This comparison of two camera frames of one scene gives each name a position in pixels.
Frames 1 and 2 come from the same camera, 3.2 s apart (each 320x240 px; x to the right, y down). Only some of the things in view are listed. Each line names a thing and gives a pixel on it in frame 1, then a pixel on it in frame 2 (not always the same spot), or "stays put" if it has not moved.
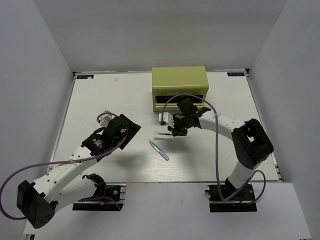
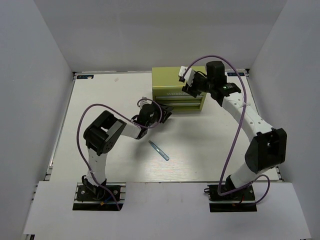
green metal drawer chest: (171, 84) stays put
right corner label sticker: (235, 74) stays put
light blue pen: (158, 150) stays put
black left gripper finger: (134, 126) → (166, 108)
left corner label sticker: (86, 76) stays put
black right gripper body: (181, 125) → (200, 84)
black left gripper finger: (130, 136) → (165, 115)
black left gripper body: (116, 143) → (156, 116)
